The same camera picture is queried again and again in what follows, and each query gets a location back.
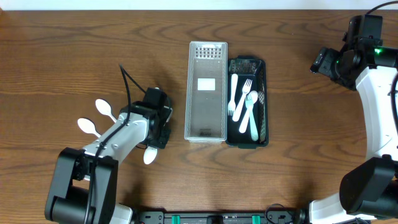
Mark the white spoon bowl down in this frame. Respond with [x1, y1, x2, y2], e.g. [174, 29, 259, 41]
[143, 146, 158, 165]

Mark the white fork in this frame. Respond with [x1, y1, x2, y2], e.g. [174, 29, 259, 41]
[232, 79, 252, 122]
[228, 73, 238, 116]

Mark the white spoon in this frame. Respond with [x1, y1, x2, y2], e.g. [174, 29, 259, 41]
[95, 98, 117, 123]
[239, 90, 258, 133]
[77, 118, 101, 138]

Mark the pale green fork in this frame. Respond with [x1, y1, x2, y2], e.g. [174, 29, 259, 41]
[248, 90, 259, 141]

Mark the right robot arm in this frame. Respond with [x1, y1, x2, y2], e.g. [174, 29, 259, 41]
[307, 14, 397, 223]

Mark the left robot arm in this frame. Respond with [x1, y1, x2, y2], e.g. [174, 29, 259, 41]
[44, 88, 172, 223]

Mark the clear plastic basket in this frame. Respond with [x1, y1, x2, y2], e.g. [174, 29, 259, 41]
[184, 41, 228, 144]

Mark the white sticker label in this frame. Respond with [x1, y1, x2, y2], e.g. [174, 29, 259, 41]
[197, 78, 216, 91]

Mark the black plastic basket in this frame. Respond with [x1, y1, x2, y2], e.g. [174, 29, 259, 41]
[226, 56, 269, 149]

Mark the left black cable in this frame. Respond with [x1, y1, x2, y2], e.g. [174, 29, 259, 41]
[83, 63, 147, 224]

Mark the black cable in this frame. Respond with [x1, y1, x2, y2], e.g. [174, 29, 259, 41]
[83, 63, 147, 224]
[365, 0, 398, 128]

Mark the right black cable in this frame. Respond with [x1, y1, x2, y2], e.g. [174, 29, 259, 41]
[365, 0, 398, 128]

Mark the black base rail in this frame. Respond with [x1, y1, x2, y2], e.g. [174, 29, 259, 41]
[130, 204, 310, 224]

